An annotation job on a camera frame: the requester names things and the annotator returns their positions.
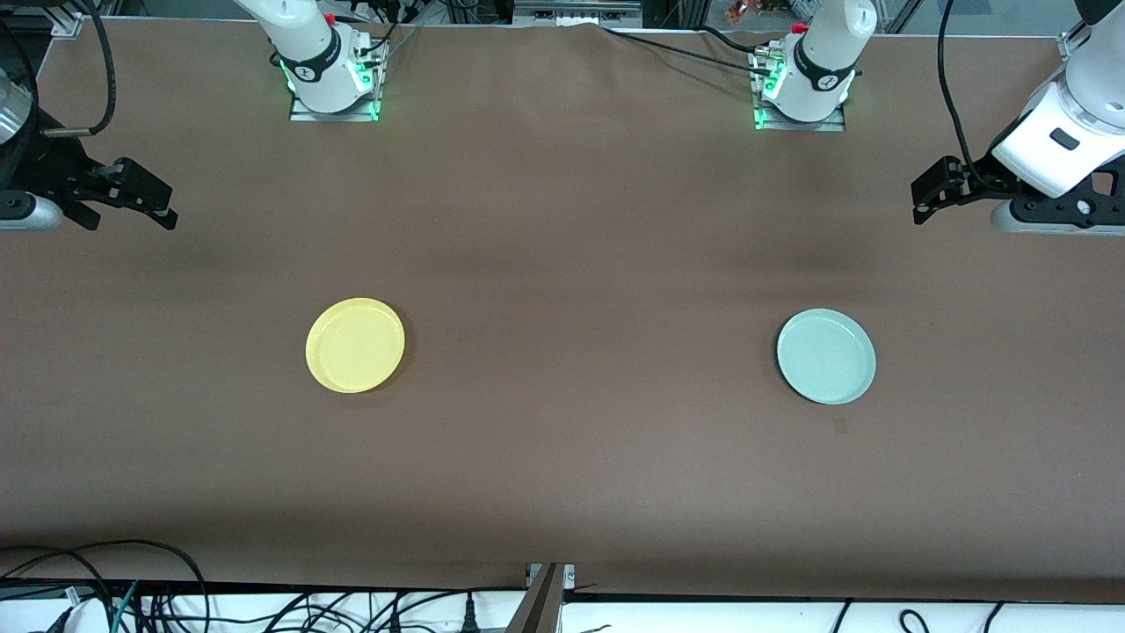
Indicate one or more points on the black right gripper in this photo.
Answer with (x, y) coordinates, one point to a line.
(46, 167)

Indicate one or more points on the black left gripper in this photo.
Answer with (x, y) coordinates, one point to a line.
(977, 180)

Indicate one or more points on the pale green round plate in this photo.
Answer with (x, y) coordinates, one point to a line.
(826, 356)

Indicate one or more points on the yellow round plate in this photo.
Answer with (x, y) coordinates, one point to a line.
(355, 345)

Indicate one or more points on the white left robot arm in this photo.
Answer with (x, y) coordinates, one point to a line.
(826, 53)

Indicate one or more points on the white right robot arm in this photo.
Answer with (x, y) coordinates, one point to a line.
(308, 48)

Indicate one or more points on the aluminium corner extrusion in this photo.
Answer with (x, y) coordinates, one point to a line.
(66, 19)
(1074, 44)

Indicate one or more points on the brown table cover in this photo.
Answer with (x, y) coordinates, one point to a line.
(562, 492)

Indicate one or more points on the white lower bench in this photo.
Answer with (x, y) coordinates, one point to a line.
(703, 621)

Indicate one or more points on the grey metal support beam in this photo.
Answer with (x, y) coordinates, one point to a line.
(536, 611)

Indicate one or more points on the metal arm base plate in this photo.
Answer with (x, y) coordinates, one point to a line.
(334, 115)
(800, 126)

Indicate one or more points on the small metal edge bracket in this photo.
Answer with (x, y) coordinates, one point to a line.
(569, 576)

